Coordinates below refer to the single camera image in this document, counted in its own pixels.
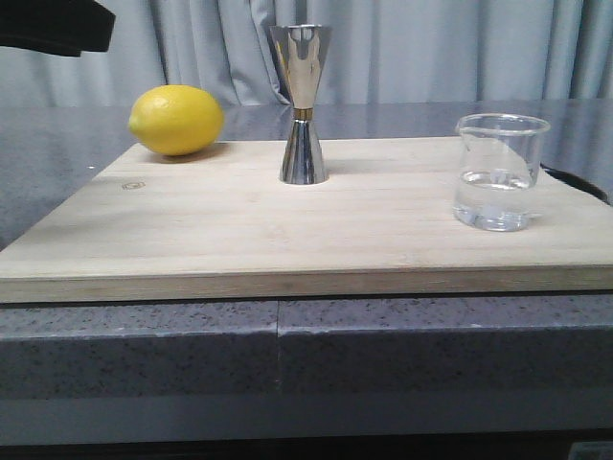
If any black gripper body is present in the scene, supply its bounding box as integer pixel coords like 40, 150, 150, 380
1, 0, 116, 57

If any steel double jigger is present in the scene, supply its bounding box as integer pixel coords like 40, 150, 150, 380
269, 24, 331, 185

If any clear glass beaker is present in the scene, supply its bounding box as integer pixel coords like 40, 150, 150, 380
453, 113, 551, 232

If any yellow lemon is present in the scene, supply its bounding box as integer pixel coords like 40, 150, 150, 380
128, 84, 224, 156

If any light wooden cutting board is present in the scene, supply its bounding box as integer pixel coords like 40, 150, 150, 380
1, 137, 612, 303

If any grey curtain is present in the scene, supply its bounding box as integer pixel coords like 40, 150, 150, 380
1, 1, 612, 107

